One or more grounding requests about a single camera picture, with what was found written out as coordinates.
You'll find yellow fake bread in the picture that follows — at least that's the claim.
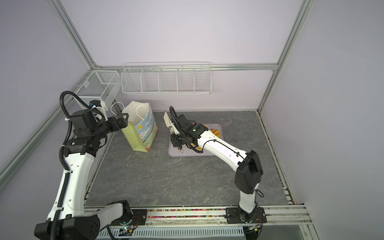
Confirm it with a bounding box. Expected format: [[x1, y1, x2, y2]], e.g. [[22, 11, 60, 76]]
[[211, 129, 221, 139]]

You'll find green paper gift bag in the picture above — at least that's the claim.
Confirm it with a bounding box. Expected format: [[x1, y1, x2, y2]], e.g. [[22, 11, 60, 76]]
[[122, 101, 158, 153]]

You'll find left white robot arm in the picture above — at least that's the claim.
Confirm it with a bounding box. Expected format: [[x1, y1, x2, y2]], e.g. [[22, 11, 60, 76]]
[[34, 91, 133, 240]]

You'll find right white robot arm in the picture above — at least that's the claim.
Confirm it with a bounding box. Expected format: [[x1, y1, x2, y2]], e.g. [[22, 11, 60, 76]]
[[164, 106, 266, 224]]

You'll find lavender plastic tray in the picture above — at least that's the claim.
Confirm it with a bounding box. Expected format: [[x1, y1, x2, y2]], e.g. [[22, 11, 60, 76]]
[[168, 124, 224, 158]]

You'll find small white mesh basket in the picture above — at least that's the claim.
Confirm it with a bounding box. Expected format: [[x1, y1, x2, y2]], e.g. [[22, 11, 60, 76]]
[[76, 70, 122, 111]]

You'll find long white wire rack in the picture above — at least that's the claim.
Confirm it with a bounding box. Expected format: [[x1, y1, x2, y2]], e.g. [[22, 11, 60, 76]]
[[121, 62, 212, 94]]

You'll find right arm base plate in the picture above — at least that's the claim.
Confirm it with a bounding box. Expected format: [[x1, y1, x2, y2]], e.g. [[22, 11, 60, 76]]
[[225, 206, 267, 224]]

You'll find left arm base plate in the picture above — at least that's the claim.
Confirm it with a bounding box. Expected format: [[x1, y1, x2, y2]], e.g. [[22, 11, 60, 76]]
[[118, 209, 148, 226]]

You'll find white vented cable duct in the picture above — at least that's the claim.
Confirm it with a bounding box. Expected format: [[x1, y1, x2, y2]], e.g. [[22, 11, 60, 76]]
[[111, 227, 245, 240]]

